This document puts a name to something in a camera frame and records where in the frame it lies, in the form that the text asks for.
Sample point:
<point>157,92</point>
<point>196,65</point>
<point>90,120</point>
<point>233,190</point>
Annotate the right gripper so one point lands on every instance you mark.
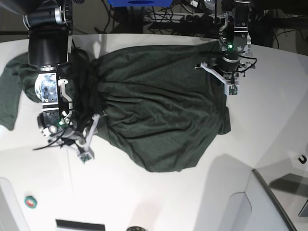
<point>65,134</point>

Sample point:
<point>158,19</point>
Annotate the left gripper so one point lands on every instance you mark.
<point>227,67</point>

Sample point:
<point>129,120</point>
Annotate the dark green t-shirt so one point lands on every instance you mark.
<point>155,105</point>

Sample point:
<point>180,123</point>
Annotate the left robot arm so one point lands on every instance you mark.
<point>234,42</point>

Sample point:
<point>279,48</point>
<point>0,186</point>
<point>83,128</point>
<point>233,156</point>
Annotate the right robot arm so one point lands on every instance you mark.
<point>70,107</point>

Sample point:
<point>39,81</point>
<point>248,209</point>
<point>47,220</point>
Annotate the grey power strip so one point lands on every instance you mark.
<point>169,17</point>

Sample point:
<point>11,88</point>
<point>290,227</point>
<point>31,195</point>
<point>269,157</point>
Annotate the green red tape roll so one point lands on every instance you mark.
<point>30,202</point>

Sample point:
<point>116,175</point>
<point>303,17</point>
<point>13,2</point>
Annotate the blue plastic bin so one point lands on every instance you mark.
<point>140,3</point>

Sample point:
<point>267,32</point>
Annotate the small black round object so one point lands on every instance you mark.
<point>136,228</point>

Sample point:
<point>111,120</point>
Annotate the black U-shaped hook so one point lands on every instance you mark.
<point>302,159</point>

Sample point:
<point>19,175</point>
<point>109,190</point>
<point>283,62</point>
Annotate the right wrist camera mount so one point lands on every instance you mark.
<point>85,155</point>

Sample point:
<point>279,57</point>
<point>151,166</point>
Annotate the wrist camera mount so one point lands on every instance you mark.
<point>233,90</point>
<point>85,155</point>

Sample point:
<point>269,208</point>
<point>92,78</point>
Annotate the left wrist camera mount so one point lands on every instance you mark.
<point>233,90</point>

